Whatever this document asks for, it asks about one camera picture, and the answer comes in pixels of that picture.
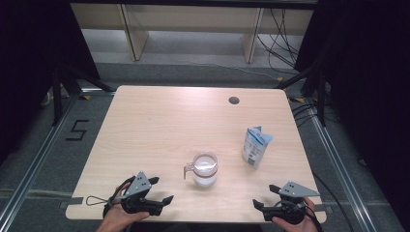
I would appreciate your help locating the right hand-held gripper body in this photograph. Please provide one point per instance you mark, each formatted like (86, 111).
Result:
(290, 209)

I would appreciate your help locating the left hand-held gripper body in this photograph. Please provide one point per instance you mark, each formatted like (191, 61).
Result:
(137, 201)

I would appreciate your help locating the white granules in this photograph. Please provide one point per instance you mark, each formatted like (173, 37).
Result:
(204, 181)

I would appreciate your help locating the white and blue bag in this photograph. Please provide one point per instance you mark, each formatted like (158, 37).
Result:
(256, 146)

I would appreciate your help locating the person's right hand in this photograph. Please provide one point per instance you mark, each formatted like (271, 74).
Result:
(298, 227)

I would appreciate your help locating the person's left hand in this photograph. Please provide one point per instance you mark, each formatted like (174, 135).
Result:
(114, 219)

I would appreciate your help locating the grey tape strip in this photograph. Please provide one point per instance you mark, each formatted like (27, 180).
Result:
(72, 201)

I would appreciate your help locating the black metal stand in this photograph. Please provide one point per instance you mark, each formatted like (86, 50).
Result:
(64, 87)
(314, 87)

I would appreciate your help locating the black curtain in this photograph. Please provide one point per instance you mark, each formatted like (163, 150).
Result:
(370, 80)
(29, 48)

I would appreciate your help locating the light wooden shelf unit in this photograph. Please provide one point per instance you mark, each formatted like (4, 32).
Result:
(193, 22)

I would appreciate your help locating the aluminium floor rail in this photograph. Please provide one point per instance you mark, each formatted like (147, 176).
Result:
(341, 167)
(35, 161)

